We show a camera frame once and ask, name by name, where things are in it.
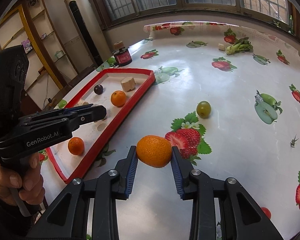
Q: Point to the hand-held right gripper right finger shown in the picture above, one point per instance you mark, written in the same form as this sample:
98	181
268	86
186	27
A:
177	177

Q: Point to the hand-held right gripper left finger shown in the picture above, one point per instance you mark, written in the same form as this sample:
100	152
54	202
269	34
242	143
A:
131	175

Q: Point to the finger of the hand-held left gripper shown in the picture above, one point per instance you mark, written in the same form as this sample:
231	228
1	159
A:
82	107
90	116

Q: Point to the beige block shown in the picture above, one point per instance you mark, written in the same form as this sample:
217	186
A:
84	103

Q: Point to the dark plum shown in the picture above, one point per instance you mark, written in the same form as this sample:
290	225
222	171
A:
98	89

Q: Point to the red rimmed white tray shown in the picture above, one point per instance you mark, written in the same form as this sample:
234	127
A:
110	130

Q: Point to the orange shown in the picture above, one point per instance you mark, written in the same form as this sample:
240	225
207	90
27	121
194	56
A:
153	154
118	98
76	145

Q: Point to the large beige cylinder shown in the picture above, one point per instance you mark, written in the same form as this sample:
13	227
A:
128	83

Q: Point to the person's left forearm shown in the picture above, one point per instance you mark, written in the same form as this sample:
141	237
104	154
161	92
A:
7	221

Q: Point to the person's left hand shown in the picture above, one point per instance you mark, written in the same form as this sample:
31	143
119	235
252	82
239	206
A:
30	177

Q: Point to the purple plush toy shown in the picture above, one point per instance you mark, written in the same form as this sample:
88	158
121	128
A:
27	46

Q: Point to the small green box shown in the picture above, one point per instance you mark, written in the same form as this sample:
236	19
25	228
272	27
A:
58	54

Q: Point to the black jar with cork stopper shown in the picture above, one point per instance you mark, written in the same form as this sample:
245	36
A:
122	56

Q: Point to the green round fruit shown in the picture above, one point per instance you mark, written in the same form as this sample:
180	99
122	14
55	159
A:
203	108

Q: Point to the tower air conditioner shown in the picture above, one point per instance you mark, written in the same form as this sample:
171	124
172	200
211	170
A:
85	25

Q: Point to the small red fruit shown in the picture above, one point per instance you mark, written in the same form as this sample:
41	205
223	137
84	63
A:
266	212

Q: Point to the fruit print tablecloth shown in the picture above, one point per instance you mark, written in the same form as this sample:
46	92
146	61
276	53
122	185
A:
215	85

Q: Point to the small beige cube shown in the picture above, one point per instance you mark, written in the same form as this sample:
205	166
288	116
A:
222	47

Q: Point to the green bok choy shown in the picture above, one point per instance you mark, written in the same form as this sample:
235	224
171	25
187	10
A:
237	47

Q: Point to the green bottle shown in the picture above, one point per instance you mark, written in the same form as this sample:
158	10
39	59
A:
290	24

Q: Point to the wooden wall shelf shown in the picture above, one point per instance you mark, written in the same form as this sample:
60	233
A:
37	30

